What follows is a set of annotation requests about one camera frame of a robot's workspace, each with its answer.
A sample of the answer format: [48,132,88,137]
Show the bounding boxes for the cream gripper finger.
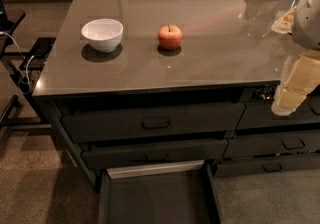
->
[272,50,320,115]

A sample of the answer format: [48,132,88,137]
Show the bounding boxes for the top right dark drawer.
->
[237,96,320,130]

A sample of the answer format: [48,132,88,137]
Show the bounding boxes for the white cable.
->
[0,31,36,95]

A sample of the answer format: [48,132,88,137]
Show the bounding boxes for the top left dark drawer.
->
[62,103,245,143]

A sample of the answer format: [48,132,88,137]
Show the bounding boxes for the dark drawer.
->
[237,96,320,130]
[215,154,320,178]
[62,103,245,143]
[223,130,320,159]
[82,139,228,169]

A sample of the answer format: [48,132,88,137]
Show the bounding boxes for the bottom right dark drawer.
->
[215,154,320,178]

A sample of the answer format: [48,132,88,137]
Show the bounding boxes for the white ceramic bowl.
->
[81,19,123,52]

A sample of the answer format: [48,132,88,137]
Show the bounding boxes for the open bottom left drawer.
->
[98,160,222,224]

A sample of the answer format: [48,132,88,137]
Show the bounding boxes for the middle left dark drawer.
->
[82,139,228,169]

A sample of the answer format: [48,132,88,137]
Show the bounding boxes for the red apple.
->
[158,25,182,51]

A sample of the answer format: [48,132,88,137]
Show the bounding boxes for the middle right dark drawer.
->
[223,130,320,159]

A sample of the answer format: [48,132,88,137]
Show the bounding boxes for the black side stand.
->
[0,0,56,127]

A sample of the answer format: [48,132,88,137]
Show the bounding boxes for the dark cabinet frame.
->
[37,85,320,185]

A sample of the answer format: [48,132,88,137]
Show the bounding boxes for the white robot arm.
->
[271,0,320,116]

